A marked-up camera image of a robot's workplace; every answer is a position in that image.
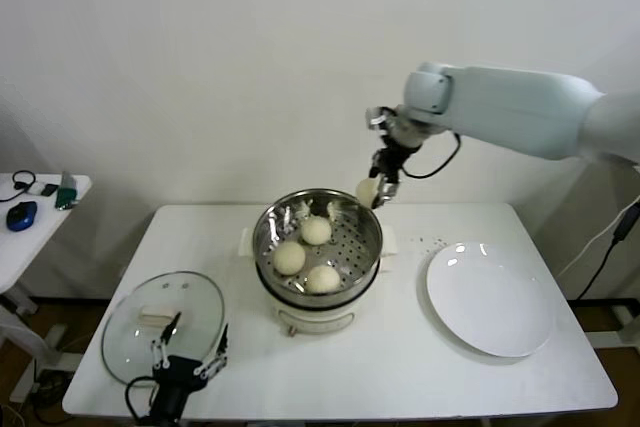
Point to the white steamed baozi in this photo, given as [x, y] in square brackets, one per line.
[288, 257]
[366, 192]
[315, 230]
[322, 280]

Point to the grey flat blade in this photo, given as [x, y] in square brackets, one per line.
[66, 179]

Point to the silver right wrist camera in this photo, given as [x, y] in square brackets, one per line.
[377, 117]

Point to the perforated steel steamer basket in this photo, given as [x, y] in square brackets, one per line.
[350, 247]

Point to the white round plate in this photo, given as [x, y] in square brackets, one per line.
[485, 297]

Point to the blue computer mouse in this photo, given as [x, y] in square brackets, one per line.
[21, 216]

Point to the green flat tool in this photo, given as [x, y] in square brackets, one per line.
[65, 197]

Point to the white electric cooker base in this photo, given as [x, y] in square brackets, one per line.
[315, 319]

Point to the white side table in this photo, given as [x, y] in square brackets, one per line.
[30, 247]

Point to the small black device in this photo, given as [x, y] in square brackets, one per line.
[49, 191]

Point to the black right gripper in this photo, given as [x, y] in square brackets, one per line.
[392, 157]

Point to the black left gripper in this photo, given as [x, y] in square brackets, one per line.
[177, 372]

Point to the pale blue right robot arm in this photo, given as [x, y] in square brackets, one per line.
[500, 102]

